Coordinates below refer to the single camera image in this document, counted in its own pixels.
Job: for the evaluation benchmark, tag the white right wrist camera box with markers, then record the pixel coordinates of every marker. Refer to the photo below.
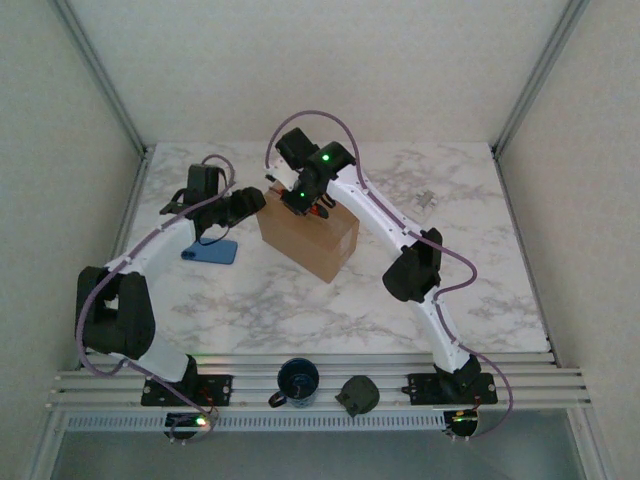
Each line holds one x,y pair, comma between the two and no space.
282,172

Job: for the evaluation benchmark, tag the dark green round tape measure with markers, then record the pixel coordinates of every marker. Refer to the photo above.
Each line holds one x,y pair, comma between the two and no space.
359,395

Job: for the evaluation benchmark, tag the right controller board with light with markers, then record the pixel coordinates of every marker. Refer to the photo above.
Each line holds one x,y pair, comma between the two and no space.
462,425

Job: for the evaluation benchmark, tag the aluminium frame post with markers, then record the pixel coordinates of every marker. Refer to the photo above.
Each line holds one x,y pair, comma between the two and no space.
97,75
540,75

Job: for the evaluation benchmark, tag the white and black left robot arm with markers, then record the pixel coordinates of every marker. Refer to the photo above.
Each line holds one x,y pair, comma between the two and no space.
160,245

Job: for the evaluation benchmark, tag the aluminium mounting rail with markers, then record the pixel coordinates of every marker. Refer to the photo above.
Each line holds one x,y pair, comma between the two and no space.
250,380

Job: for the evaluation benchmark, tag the controller board with light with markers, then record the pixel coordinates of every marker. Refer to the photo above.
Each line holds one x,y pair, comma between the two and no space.
187,425
462,425

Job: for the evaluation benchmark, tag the dark blue mug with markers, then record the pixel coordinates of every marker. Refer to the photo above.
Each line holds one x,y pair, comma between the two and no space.
299,382

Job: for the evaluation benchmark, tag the small silver metal clip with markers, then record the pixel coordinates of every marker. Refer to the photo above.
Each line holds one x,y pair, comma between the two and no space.
426,201

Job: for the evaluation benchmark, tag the blue smartphone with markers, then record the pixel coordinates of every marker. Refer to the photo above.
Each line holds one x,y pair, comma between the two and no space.
210,252

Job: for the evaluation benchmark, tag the aluminium side rail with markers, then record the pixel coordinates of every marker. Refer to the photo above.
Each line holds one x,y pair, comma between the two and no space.
506,200
141,165

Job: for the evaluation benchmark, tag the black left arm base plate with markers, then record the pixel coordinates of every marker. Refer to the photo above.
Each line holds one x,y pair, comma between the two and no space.
220,390

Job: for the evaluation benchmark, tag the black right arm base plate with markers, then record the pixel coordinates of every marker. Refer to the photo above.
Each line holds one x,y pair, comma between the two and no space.
422,390

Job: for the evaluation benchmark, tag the brown cardboard express box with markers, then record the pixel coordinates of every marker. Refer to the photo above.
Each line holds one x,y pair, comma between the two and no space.
315,245

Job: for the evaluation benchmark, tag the left controller board with light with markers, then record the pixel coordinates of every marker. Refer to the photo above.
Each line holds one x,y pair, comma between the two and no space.
187,425

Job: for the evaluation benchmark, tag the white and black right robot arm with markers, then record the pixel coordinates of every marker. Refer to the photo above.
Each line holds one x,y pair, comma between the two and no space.
380,215

